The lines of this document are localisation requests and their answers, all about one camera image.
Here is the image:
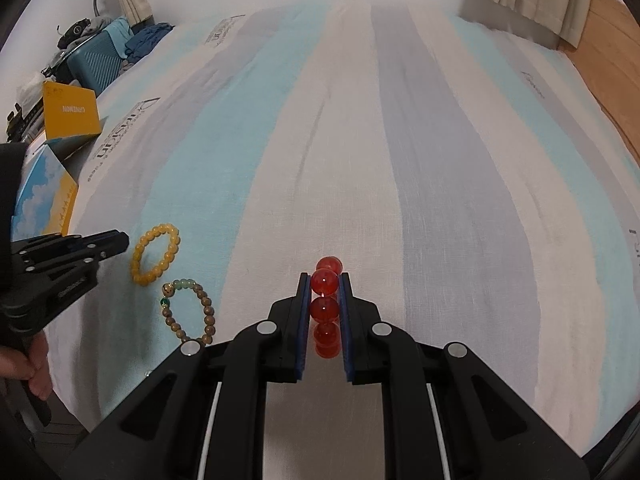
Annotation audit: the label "dark blue clothes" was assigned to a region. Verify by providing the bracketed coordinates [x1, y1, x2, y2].
[125, 22, 176, 61]

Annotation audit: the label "teal suitcase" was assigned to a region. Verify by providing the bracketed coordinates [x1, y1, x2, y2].
[67, 30, 126, 96]

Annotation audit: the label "red bead bracelet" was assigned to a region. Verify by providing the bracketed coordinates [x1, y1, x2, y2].
[309, 255, 345, 361]

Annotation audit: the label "brown and green bead bracelet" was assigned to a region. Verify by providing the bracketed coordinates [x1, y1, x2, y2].
[159, 278, 218, 347]

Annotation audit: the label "yellow bead bracelet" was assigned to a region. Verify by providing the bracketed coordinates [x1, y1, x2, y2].
[130, 223, 181, 285]

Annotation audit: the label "striped bed sheet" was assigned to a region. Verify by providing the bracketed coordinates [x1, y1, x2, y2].
[47, 0, 640, 480]

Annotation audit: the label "black items on suitcase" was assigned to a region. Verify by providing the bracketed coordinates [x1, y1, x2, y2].
[57, 17, 93, 43]

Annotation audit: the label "blue and yellow cardboard box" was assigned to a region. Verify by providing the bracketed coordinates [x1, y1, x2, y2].
[11, 80, 109, 238]

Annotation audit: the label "white tissue pack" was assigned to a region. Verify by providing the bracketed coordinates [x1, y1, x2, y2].
[17, 77, 48, 108]

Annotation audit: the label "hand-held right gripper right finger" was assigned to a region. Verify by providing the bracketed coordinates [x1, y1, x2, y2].
[337, 272, 591, 480]

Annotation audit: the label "person's left hand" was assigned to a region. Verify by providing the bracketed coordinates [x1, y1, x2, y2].
[0, 332, 53, 401]

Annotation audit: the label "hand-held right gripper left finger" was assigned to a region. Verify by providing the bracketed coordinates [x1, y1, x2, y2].
[75, 272, 308, 480]

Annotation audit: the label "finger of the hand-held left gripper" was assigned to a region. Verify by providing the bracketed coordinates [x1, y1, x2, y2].
[20, 236, 131, 286]
[10, 230, 126, 253]

